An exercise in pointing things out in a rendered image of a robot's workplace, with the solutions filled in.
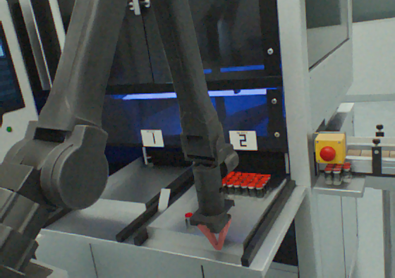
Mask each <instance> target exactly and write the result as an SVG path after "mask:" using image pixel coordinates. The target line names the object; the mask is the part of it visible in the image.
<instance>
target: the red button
mask: <svg viewBox="0 0 395 278"><path fill-rule="evenodd" d="M335 156H336V151H335V149H334V148H332V147H330V146H324V147H323V148H322V150H321V151H320V157H321V158H322V159H323V160H324V161H327V162H329V161H332V160H333V159H334V158H335Z"/></svg>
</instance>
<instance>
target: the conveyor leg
mask: <svg viewBox="0 0 395 278"><path fill-rule="evenodd" d="M373 189H380V190H382V221H383V249H384V278H395V190H392V189H382V188H373Z"/></svg>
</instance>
